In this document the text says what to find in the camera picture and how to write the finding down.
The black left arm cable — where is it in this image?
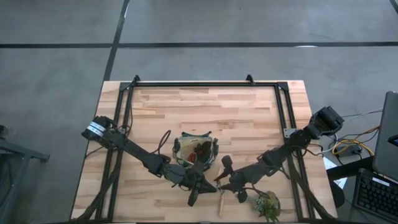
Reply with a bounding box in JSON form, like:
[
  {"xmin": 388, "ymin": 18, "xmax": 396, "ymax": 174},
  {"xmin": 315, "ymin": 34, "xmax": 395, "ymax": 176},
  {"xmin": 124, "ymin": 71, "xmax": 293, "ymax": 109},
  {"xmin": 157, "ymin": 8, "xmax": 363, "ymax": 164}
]
[{"xmin": 152, "ymin": 129, "xmax": 172, "ymax": 162}]

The white paper sheet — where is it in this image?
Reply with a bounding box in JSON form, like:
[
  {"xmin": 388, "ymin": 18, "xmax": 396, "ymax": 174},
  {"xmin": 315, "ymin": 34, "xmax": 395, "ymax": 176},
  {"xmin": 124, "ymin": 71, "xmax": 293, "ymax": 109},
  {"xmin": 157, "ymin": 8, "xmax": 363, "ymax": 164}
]
[{"xmin": 323, "ymin": 157, "xmax": 348, "ymax": 189}]

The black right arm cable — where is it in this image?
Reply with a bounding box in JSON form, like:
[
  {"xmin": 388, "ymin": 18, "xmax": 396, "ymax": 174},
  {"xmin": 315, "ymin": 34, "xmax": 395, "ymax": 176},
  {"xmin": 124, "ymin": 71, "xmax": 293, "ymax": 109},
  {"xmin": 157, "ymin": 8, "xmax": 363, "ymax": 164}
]
[{"xmin": 242, "ymin": 167, "xmax": 292, "ymax": 200}]

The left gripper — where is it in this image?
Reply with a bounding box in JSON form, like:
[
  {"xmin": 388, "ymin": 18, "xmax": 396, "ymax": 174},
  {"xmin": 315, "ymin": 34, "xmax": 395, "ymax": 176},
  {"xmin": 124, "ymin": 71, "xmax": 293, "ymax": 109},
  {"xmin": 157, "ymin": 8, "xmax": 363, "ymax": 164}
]
[{"xmin": 164, "ymin": 162, "xmax": 218, "ymax": 207}]

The wooden-handled hand fork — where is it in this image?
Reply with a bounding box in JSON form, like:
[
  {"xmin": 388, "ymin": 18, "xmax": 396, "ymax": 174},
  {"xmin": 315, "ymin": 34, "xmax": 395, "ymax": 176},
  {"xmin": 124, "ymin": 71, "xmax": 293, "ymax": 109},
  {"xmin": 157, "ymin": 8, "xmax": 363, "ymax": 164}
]
[{"xmin": 216, "ymin": 182, "xmax": 226, "ymax": 218}]

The black power adapter box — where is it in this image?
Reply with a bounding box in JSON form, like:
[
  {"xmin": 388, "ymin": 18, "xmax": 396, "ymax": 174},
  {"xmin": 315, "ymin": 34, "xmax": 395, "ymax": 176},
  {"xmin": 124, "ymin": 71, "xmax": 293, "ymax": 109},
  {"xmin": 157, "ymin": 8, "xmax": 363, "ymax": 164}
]
[{"xmin": 337, "ymin": 145, "xmax": 363, "ymax": 158}]

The white cable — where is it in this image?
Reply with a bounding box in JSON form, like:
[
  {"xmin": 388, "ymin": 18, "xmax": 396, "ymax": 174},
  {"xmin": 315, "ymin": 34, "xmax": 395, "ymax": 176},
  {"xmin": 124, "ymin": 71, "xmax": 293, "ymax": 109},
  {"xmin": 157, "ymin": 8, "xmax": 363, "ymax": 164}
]
[{"xmin": 320, "ymin": 108, "xmax": 384, "ymax": 154}]

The grey metal stand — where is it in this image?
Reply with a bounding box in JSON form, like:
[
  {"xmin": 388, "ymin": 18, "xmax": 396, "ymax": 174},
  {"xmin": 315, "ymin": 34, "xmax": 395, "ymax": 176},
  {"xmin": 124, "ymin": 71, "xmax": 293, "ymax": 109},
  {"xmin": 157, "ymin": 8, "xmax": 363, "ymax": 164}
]
[{"xmin": 0, "ymin": 124, "xmax": 50, "ymax": 224}]

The black round stool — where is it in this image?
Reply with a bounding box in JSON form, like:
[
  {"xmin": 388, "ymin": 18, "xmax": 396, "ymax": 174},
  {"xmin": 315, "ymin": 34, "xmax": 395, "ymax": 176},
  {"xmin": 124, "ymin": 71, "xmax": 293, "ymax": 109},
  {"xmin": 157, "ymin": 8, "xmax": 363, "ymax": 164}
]
[{"xmin": 329, "ymin": 180, "xmax": 346, "ymax": 209}]

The black keyboard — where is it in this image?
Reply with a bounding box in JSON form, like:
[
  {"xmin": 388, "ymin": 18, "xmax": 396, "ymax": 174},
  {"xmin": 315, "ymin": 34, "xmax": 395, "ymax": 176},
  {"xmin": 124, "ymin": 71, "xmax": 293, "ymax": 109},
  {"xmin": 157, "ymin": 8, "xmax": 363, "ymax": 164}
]
[{"xmin": 354, "ymin": 173, "xmax": 398, "ymax": 223}]

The black side table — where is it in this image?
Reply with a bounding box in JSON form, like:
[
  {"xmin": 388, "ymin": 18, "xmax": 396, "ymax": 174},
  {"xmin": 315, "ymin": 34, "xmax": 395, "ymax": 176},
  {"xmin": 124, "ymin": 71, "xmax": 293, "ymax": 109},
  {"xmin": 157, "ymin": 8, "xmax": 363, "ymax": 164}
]
[{"xmin": 326, "ymin": 155, "xmax": 374, "ymax": 182}]

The yellow cable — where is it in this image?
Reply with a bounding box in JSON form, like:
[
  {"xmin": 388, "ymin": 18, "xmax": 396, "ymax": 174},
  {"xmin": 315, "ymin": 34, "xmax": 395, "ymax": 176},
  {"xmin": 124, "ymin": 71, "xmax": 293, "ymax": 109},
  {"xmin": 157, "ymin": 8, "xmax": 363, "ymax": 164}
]
[{"xmin": 331, "ymin": 126, "xmax": 381, "ymax": 156}]

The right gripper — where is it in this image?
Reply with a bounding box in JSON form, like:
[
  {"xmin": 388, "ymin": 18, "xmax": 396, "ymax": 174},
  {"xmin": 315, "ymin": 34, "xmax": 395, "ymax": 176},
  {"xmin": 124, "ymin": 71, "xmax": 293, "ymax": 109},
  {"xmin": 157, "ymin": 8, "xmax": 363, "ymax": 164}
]
[{"xmin": 214, "ymin": 154, "xmax": 268, "ymax": 203}]

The artificial green potted plant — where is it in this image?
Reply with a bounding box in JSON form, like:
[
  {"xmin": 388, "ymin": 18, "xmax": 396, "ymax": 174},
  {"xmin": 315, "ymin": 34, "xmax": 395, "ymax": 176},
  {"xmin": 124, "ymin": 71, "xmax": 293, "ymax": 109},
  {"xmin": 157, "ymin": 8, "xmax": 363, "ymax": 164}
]
[{"xmin": 248, "ymin": 190, "xmax": 282, "ymax": 223}]

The grey laptop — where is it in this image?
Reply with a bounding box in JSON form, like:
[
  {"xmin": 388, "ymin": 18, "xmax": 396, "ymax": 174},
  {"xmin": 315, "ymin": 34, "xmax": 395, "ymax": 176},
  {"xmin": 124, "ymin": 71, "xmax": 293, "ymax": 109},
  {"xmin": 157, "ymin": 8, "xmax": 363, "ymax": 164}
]
[{"xmin": 372, "ymin": 91, "xmax": 398, "ymax": 182}]

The black aluminium table frame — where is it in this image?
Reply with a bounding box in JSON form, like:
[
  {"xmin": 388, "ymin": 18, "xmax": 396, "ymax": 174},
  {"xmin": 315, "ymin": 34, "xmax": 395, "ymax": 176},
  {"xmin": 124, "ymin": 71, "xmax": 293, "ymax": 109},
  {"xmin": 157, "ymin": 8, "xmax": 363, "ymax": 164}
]
[{"xmin": 74, "ymin": 74, "xmax": 331, "ymax": 222}]

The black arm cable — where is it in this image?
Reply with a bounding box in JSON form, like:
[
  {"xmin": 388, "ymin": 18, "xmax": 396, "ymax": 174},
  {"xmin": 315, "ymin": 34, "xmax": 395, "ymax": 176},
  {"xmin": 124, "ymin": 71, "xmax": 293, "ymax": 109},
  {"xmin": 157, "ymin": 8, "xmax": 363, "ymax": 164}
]
[
  {"xmin": 242, "ymin": 167, "xmax": 292, "ymax": 200},
  {"xmin": 152, "ymin": 129, "xmax": 172, "ymax": 162}
]

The beige green gardening bag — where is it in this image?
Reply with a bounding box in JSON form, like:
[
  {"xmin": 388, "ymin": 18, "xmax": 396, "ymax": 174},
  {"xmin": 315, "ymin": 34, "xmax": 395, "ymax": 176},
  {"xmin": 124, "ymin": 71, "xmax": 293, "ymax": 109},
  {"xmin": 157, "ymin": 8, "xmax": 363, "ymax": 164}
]
[{"xmin": 172, "ymin": 130, "xmax": 220, "ymax": 172}]

